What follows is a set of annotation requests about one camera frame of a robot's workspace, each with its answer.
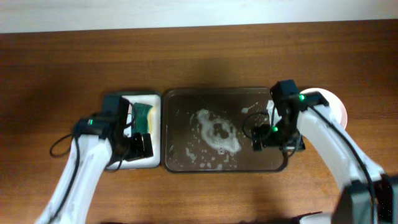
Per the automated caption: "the green yellow sponge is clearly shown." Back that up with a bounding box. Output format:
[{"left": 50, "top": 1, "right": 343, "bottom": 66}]
[{"left": 131, "top": 103, "right": 153, "bottom": 134}]

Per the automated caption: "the pink plate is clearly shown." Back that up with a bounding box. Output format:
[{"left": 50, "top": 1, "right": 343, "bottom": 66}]
[{"left": 300, "top": 88, "right": 348, "bottom": 129}]

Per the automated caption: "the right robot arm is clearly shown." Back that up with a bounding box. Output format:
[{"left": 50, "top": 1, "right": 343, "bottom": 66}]
[{"left": 248, "top": 80, "right": 397, "bottom": 223}]

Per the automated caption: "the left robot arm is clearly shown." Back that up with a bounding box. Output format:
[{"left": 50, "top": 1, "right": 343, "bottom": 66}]
[{"left": 36, "top": 92, "right": 161, "bottom": 223}]

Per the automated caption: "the small black soapy tray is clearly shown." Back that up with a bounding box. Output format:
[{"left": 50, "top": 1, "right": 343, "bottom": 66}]
[{"left": 101, "top": 91, "right": 162, "bottom": 171}]

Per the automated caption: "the large brown tray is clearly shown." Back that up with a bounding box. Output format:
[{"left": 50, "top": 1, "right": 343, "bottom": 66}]
[{"left": 161, "top": 88, "right": 288, "bottom": 174}]

